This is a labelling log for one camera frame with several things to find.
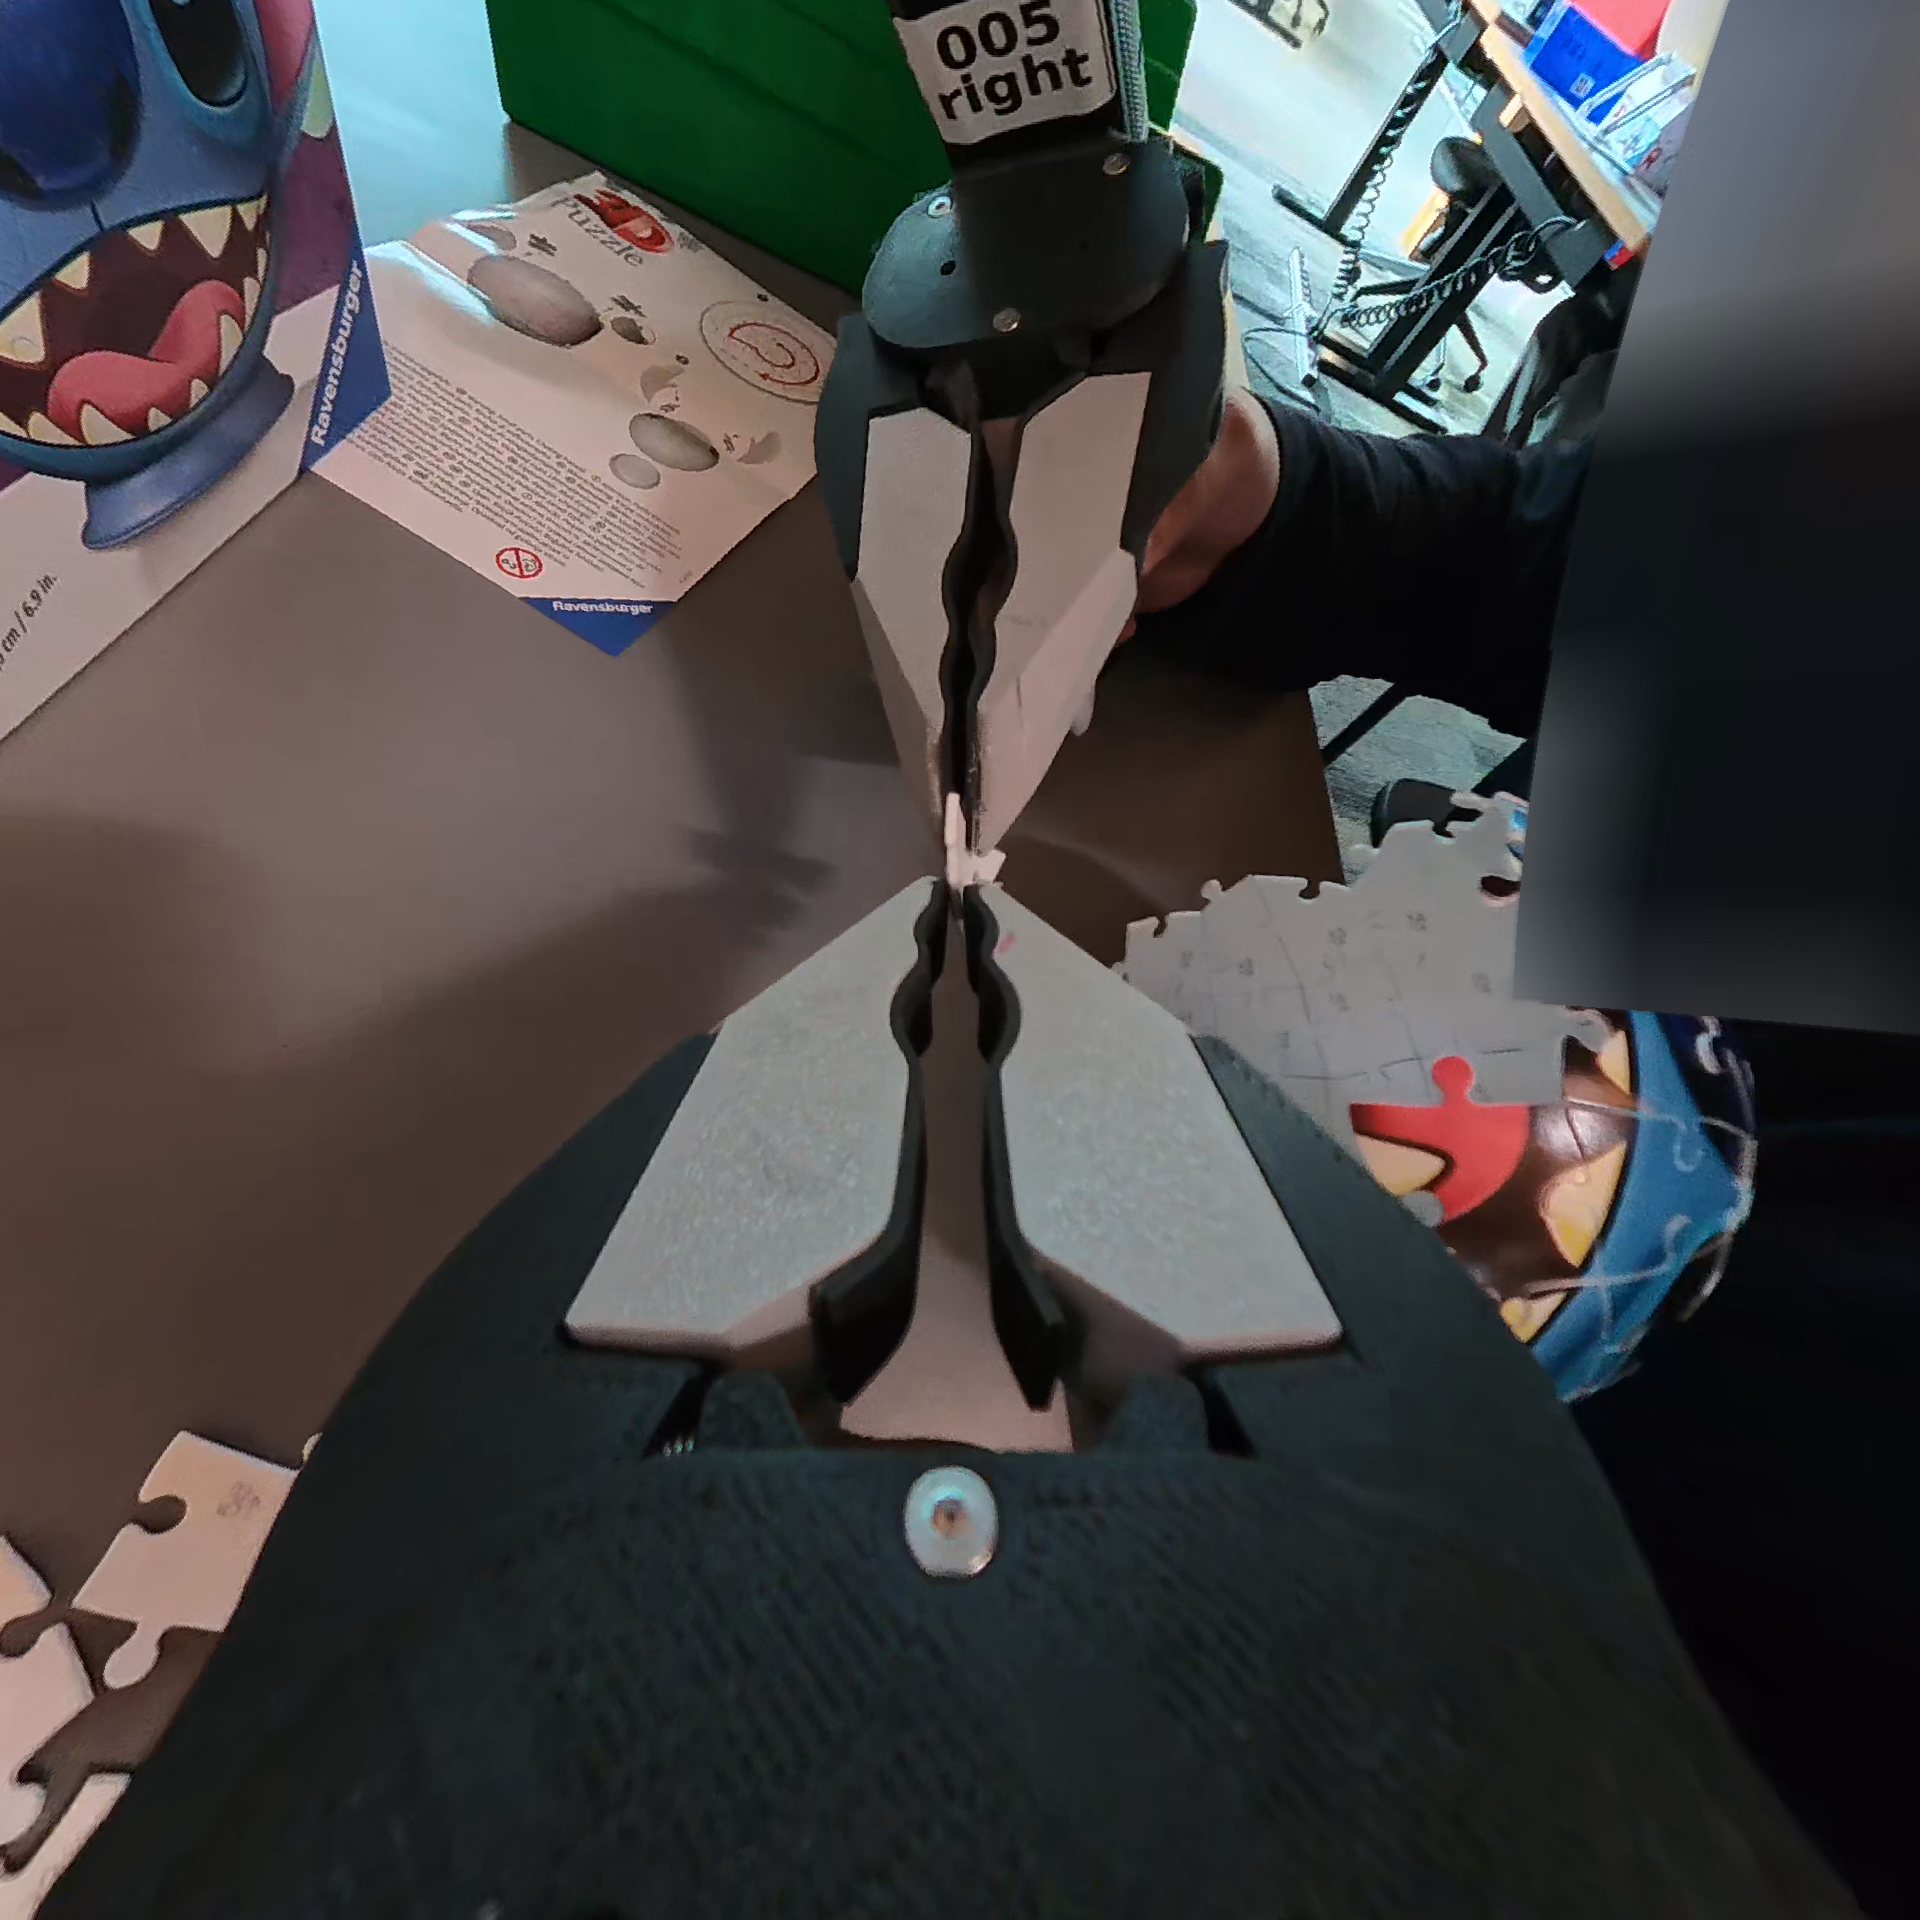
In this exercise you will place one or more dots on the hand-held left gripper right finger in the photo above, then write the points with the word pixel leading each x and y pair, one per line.
pixel 1157 1186

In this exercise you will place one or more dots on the green plastic bin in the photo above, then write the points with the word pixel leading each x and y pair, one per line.
pixel 718 106

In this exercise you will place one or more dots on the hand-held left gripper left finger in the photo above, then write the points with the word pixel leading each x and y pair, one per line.
pixel 764 1170

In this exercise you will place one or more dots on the colourful cartoon puzzle box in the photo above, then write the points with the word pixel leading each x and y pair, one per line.
pixel 149 300

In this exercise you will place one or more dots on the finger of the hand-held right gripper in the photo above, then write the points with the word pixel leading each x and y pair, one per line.
pixel 906 568
pixel 1072 568

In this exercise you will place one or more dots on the person's right hand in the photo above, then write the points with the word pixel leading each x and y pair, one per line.
pixel 1216 510

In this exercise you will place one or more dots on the curved white puzzle piece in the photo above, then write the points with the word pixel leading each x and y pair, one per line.
pixel 965 848

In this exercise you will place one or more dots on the black metal frame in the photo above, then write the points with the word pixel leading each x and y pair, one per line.
pixel 1410 300

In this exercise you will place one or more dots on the pile of white puzzle pieces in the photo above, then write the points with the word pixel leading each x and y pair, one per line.
pixel 149 1563

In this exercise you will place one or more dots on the person's right forearm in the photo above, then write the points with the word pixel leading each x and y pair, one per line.
pixel 1410 568

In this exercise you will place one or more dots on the white instruction sheet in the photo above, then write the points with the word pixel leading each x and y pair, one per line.
pixel 508 435

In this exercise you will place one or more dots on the blue cartoon puzzle ball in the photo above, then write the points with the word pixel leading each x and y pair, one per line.
pixel 1349 1018

